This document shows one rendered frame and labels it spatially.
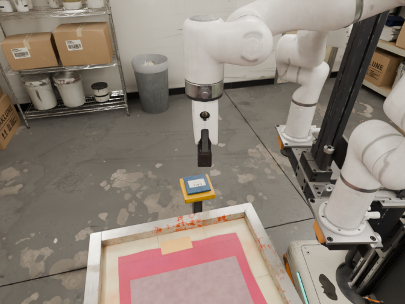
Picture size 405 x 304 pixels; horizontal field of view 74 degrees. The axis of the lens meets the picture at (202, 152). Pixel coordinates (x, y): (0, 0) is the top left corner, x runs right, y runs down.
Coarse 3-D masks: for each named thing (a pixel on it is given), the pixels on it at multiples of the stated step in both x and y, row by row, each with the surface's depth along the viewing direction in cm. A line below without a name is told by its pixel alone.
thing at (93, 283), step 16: (224, 208) 100; (240, 208) 100; (144, 224) 94; (160, 224) 94; (176, 224) 94; (192, 224) 96; (208, 224) 98; (256, 224) 94; (96, 240) 89; (112, 240) 90; (128, 240) 92; (256, 240) 91; (96, 256) 85; (272, 256) 85; (96, 272) 81; (272, 272) 82; (96, 288) 77; (288, 288) 77
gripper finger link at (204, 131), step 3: (204, 129) 53; (207, 129) 53; (204, 132) 53; (207, 132) 53; (204, 135) 53; (207, 135) 53; (204, 138) 53; (207, 138) 53; (204, 141) 53; (207, 141) 53; (204, 144) 53; (207, 144) 53; (204, 147) 53; (207, 147) 53; (204, 150) 53; (207, 150) 53; (204, 153) 54; (207, 153) 54
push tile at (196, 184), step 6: (204, 174) 118; (186, 180) 115; (192, 180) 115; (198, 180) 115; (204, 180) 115; (186, 186) 112; (192, 186) 112; (198, 186) 112; (204, 186) 112; (192, 192) 109; (198, 192) 110
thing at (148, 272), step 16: (128, 256) 88; (144, 256) 88; (160, 256) 88; (176, 256) 88; (128, 272) 84; (144, 272) 84; (160, 272) 84; (176, 272) 84; (128, 288) 80; (144, 288) 80; (160, 288) 80; (176, 288) 80
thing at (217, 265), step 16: (208, 240) 93; (224, 240) 93; (192, 256) 88; (208, 256) 88; (224, 256) 88; (240, 256) 88; (192, 272) 84; (208, 272) 84; (224, 272) 84; (240, 272) 84; (192, 288) 80; (208, 288) 80; (224, 288) 80; (240, 288) 80; (256, 288) 80
